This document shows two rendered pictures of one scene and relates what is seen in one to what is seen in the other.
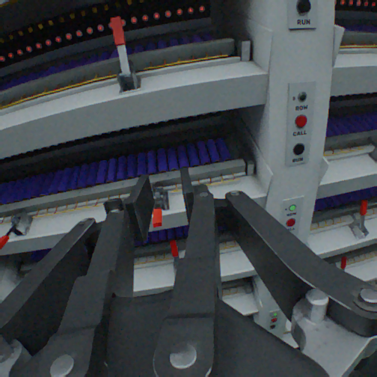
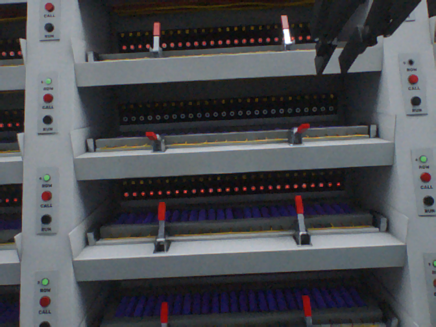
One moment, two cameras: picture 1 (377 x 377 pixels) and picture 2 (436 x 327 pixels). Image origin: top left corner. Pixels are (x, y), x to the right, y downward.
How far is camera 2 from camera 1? 0.44 m
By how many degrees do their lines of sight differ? 37
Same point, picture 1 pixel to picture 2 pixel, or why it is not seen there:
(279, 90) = (392, 58)
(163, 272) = (281, 241)
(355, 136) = not seen: outside the picture
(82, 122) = (254, 65)
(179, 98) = not seen: hidden behind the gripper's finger
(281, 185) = (406, 133)
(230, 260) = (361, 237)
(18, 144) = (200, 72)
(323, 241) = not seen: outside the picture
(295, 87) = (403, 56)
